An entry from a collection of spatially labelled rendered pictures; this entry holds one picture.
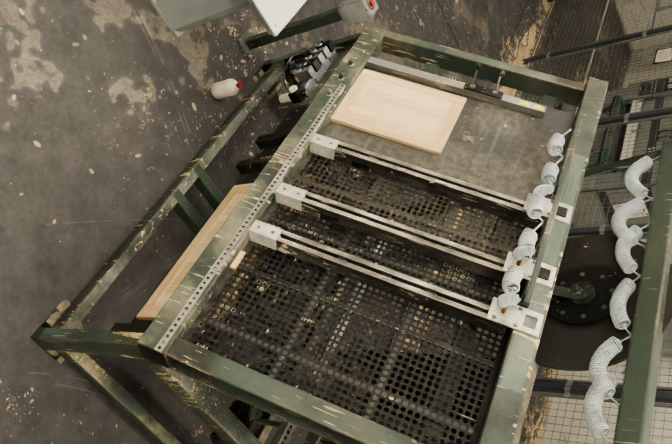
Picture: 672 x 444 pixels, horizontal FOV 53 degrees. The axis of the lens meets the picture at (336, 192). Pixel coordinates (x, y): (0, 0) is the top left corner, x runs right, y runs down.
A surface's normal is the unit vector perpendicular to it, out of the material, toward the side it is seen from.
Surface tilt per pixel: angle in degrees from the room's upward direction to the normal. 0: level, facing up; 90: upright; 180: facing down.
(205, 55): 0
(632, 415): 90
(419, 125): 58
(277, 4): 1
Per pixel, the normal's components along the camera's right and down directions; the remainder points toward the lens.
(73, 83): 0.78, -0.10
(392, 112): 0.02, -0.67
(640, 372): -0.48, -0.73
